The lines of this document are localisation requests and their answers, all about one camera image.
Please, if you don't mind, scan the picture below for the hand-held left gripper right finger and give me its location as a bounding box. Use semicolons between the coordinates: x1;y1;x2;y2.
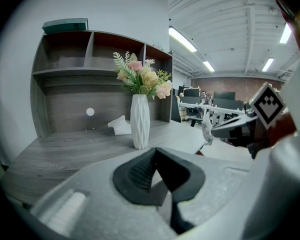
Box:
155;147;206;235

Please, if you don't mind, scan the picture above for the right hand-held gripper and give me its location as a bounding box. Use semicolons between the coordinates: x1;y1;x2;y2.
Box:
210;82;287;160

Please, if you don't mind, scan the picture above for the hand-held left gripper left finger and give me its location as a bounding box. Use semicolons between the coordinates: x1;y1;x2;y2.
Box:
112;148;169;207

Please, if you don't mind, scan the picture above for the white item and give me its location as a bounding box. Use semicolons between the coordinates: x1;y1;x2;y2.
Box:
201;110;215;146

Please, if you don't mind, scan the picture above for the person's right forearm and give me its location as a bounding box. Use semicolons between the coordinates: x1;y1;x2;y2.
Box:
266;110;298;149

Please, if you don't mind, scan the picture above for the white crumpled tissue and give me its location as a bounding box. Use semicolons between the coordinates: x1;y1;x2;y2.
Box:
107;114;133;136

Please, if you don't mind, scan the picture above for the black computer monitor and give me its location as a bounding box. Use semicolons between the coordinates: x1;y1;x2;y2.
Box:
213;91;236;101
183;88;200;98

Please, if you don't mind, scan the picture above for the white faceted vase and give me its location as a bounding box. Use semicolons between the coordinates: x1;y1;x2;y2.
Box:
129;93;151;150

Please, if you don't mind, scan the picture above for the black desk partition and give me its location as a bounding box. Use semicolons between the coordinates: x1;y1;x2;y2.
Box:
170;94;182;124

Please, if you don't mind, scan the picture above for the long ceiling light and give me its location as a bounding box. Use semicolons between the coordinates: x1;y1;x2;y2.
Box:
279;23;292;44
202;60;216;73
168;26;198;53
261;57;275;73

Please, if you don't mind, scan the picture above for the person's white shirt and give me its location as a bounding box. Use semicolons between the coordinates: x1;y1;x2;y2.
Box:
241;43;300;240

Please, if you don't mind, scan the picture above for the artificial flower bouquet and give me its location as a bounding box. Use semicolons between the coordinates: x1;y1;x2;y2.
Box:
112;50;173;100

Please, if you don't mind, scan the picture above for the grey wooden shelf unit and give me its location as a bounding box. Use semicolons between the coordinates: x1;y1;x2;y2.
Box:
29;29;174;139

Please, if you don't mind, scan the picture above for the person's face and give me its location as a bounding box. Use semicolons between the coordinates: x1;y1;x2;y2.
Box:
274;0;300;58

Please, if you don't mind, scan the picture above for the dark green box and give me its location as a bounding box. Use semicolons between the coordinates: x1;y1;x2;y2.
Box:
41;17;89;34

